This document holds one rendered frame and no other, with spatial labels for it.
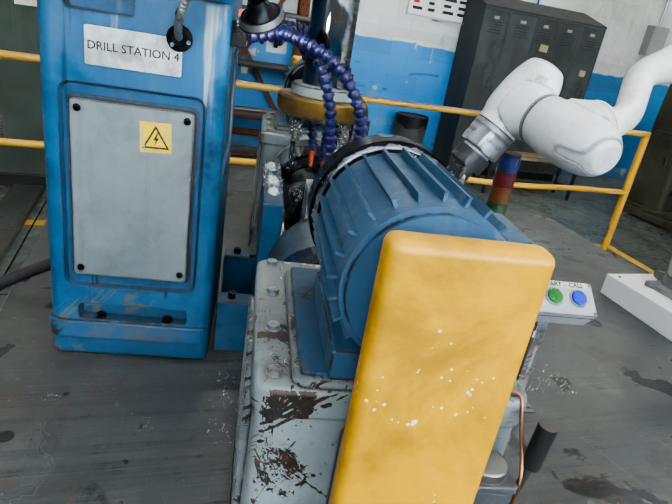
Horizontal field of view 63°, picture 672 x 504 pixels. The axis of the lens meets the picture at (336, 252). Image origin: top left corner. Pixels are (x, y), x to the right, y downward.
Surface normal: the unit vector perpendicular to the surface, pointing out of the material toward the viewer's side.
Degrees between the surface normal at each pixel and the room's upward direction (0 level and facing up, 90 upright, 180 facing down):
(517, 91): 61
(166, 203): 90
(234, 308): 90
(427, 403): 90
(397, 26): 90
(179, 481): 0
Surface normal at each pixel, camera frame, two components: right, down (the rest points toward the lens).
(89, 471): 0.15, -0.91
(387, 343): 0.11, 0.40
